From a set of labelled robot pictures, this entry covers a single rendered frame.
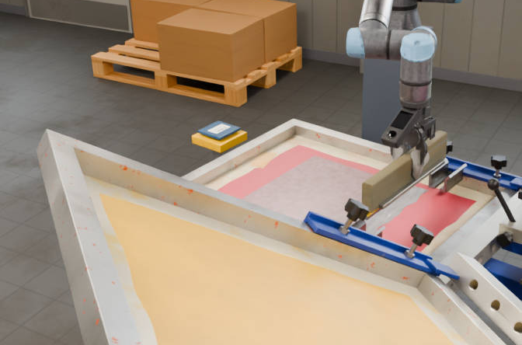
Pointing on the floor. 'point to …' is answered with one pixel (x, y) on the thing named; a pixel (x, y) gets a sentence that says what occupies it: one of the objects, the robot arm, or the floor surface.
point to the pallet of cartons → (206, 43)
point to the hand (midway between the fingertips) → (406, 174)
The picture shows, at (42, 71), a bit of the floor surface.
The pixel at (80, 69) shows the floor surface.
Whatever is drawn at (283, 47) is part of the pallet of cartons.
